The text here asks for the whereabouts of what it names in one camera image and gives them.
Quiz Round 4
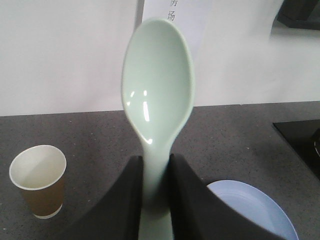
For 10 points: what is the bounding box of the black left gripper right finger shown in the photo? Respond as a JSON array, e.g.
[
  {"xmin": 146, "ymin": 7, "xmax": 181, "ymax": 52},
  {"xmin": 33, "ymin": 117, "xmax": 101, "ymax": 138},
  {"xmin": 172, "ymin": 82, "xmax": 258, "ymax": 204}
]
[{"xmin": 168, "ymin": 153, "xmax": 281, "ymax": 240}]

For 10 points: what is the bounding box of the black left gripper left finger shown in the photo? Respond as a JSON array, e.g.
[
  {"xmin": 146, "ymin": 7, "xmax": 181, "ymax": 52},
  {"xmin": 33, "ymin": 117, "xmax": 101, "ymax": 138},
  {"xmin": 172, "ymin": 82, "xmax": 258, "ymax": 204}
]
[{"xmin": 58, "ymin": 156, "xmax": 143, "ymax": 240}]

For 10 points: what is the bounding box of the brown paper cup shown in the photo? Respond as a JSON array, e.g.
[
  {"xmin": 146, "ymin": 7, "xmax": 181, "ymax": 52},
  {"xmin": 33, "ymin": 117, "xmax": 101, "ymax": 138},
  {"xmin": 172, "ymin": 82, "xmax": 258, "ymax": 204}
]
[{"xmin": 9, "ymin": 145, "xmax": 67, "ymax": 220}]

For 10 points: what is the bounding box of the pale green plastic spoon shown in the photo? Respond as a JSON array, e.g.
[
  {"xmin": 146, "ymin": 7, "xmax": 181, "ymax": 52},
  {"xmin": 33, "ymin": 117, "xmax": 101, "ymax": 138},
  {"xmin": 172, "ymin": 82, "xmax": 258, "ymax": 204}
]
[{"xmin": 121, "ymin": 18, "xmax": 195, "ymax": 240}]

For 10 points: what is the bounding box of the light blue plate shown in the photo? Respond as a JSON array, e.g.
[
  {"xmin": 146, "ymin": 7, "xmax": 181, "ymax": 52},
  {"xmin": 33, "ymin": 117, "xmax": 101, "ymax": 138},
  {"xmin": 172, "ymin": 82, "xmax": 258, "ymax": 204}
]
[{"xmin": 207, "ymin": 180, "xmax": 299, "ymax": 240}]

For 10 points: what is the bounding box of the black induction cooktop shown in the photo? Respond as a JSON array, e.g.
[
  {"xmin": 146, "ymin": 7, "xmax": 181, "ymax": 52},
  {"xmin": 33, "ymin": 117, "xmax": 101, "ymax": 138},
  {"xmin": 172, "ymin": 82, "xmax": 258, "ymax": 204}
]
[{"xmin": 273, "ymin": 119, "xmax": 320, "ymax": 178}]

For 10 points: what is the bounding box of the black range hood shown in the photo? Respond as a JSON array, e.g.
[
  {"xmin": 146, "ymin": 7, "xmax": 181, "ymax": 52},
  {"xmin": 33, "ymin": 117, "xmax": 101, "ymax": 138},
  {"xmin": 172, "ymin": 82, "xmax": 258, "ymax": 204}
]
[{"xmin": 275, "ymin": 0, "xmax": 320, "ymax": 31}]

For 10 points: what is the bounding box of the white paper on wall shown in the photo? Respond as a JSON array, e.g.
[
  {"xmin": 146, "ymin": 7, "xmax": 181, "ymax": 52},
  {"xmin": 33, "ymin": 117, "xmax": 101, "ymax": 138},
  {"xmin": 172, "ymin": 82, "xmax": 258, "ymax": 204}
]
[{"xmin": 142, "ymin": 0, "xmax": 213, "ymax": 59}]

